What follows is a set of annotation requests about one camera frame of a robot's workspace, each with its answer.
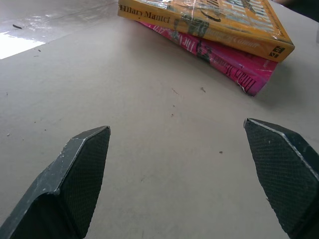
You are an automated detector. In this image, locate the pink paperback book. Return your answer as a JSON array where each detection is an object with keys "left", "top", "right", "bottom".
[{"left": 136, "top": 20, "right": 279, "bottom": 97}]

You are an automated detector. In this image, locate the yellow paperback book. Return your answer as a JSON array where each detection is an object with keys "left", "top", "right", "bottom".
[{"left": 117, "top": 0, "right": 296, "bottom": 63}]

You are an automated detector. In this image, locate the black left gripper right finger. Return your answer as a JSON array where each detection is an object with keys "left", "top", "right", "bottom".
[{"left": 243, "top": 118, "right": 319, "bottom": 239}]

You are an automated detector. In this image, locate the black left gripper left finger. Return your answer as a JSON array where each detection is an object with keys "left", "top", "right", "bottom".
[{"left": 0, "top": 125, "right": 111, "bottom": 239}]

